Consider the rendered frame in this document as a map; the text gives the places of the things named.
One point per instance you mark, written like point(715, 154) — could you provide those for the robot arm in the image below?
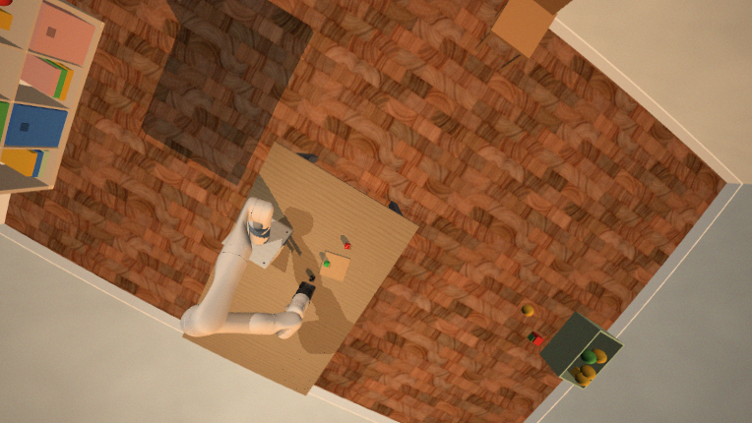
point(212, 315)

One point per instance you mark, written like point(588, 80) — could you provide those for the orange flat mat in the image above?
point(337, 268)

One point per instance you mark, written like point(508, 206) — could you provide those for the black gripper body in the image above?
point(304, 294)

